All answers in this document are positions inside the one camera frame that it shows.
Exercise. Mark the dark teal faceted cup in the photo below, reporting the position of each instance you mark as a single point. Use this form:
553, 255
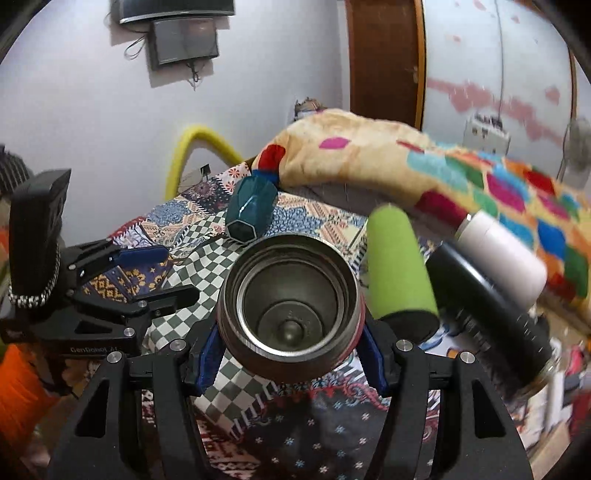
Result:
250, 209

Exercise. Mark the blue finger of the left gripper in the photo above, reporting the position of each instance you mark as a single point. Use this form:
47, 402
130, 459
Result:
138, 304
134, 256

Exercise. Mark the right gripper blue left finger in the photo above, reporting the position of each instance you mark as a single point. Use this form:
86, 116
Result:
138, 405

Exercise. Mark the black thermos bottle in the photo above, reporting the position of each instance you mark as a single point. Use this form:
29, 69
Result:
516, 340

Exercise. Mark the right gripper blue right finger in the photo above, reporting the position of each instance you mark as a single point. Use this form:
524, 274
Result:
476, 437

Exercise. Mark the white box appliance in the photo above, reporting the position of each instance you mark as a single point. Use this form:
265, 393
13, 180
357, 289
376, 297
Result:
486, 134

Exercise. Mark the pile of clothes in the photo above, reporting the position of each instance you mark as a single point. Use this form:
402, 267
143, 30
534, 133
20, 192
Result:
307, 107

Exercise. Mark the green bottle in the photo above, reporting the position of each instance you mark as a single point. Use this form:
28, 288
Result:
401, 293

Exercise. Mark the white bottle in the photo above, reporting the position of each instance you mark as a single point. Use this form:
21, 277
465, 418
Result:
503, 258

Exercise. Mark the small wall mounted monitor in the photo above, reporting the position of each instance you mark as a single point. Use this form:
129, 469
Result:
181, 40

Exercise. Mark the wardrobe with heart stickers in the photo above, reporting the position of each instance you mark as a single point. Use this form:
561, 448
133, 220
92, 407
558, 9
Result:
499, 58

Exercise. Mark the colourful patchwork blanket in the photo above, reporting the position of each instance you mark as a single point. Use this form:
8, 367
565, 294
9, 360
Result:
445, 182

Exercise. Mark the patterned checkered bed sheet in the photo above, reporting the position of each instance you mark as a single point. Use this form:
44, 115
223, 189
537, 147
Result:
289, 310

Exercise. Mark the brown wooden door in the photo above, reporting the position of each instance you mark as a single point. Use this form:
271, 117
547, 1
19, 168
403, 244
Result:
387, 59

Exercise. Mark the standing electric fan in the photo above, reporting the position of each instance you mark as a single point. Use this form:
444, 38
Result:
574, 169

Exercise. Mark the wall power socket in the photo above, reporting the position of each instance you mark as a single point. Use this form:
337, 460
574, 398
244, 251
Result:
188, 180

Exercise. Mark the red thermos bottle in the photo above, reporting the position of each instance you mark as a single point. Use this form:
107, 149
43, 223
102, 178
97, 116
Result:
290, 309

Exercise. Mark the wall mounted black television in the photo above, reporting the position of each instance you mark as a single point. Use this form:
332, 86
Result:
128, 11

